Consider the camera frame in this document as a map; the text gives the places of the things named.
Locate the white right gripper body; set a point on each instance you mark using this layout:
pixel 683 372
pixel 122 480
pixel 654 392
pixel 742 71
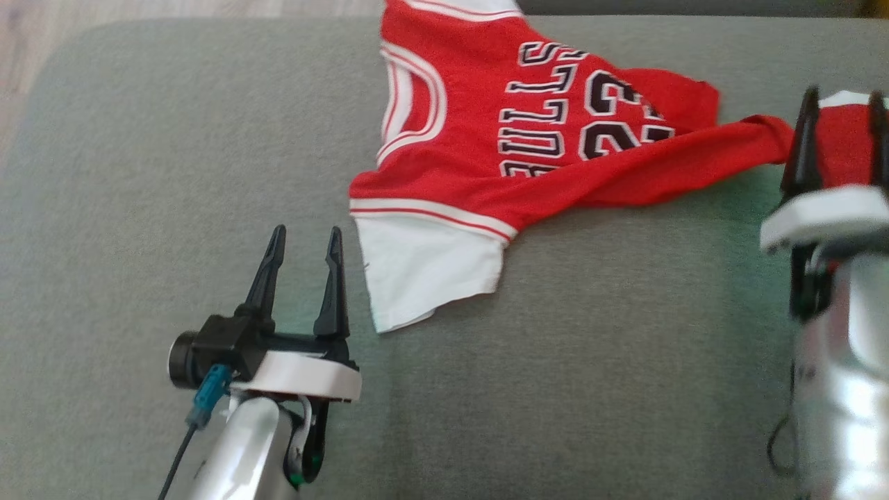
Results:
pixel 826 215

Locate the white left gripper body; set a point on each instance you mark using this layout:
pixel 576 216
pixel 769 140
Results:
pixel 305 375

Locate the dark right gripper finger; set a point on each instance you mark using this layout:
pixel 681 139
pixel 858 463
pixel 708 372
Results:
pixel 807 153
pixel 881 153

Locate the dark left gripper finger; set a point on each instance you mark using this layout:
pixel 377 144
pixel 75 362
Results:
pixel 335 298
pixel 267 285

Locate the red white-striped shorts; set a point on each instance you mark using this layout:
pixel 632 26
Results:
pixel 844 146

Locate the red white basketball jersey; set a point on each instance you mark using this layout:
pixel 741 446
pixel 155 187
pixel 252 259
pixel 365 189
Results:
pixel 479 104

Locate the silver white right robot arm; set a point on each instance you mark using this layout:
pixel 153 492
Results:
pixel 847 389

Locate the yellow furniture panel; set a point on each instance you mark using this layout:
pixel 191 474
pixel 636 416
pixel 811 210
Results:
pixel 876 5

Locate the grey sofa back cushion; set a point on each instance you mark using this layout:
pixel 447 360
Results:
pixel 694 5

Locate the grey sofa seat cushion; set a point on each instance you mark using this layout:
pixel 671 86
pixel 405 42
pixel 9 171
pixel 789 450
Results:
pixel 555 382

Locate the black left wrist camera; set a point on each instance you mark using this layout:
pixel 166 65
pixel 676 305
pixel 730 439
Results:
pixel 219 344

